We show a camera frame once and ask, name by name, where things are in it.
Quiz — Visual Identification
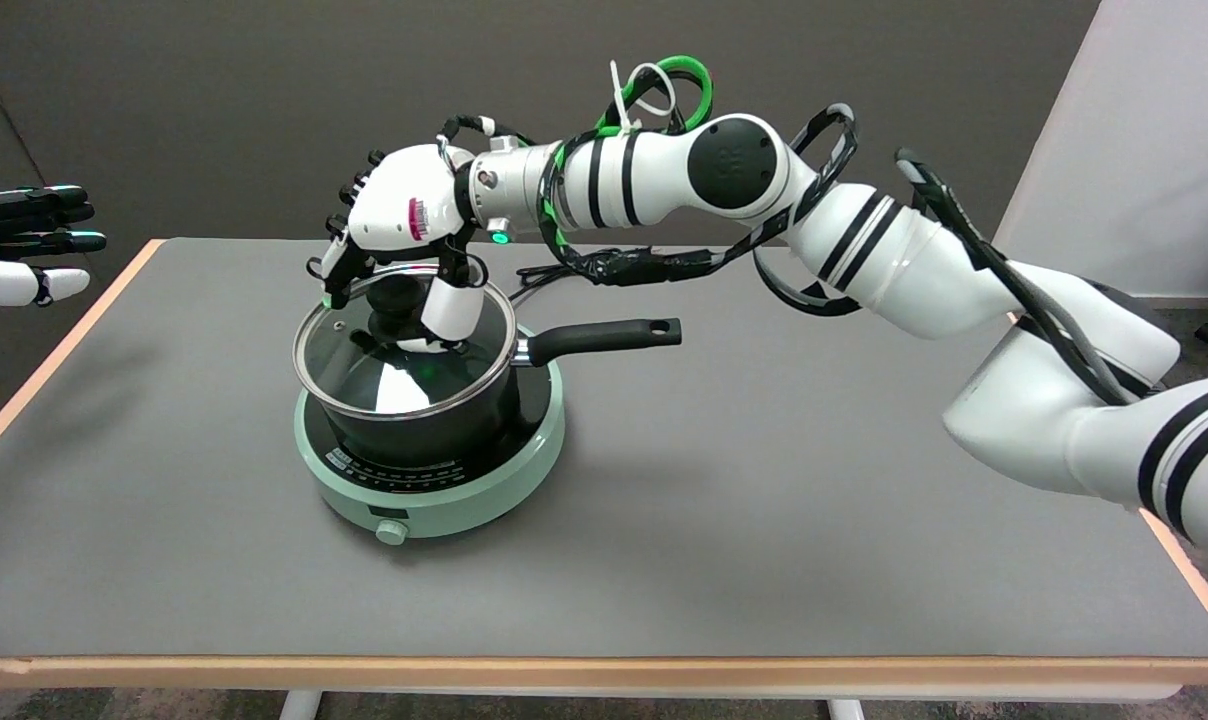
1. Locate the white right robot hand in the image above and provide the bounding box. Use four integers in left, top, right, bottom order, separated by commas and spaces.
307, 143, 488, 354

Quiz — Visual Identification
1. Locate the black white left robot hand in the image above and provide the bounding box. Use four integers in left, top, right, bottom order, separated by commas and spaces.
0, 185, 108, 308

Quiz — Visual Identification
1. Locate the glass pot lid black knob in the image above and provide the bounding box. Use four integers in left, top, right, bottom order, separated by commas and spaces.
292, 262, 518, 421

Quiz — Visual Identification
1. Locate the mint green induction cooker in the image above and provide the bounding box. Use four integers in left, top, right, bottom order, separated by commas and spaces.
293, 325, 567, 547

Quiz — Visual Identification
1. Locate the grey table mat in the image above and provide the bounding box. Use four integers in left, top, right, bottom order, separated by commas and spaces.
0, 238, 1208, 659

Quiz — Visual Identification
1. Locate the white partition panel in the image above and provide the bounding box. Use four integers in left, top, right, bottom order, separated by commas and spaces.
994, 0, 1208, 301

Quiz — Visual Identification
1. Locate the black power cord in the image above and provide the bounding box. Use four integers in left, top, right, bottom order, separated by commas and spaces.
507, 258, 590, 301

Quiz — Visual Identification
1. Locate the white cable tie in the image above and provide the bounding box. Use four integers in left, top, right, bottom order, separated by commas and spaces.
607, 60, 679, 136

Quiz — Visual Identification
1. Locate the black saucepan with handle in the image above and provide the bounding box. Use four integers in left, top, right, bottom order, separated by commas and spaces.
299, 318, 683, 466

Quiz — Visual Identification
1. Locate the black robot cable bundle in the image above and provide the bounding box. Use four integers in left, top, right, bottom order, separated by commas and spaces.
439, 100, 1165, 409

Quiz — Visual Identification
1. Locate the green robot cable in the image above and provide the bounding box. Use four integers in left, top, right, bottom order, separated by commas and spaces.
544, 55, 715, 251

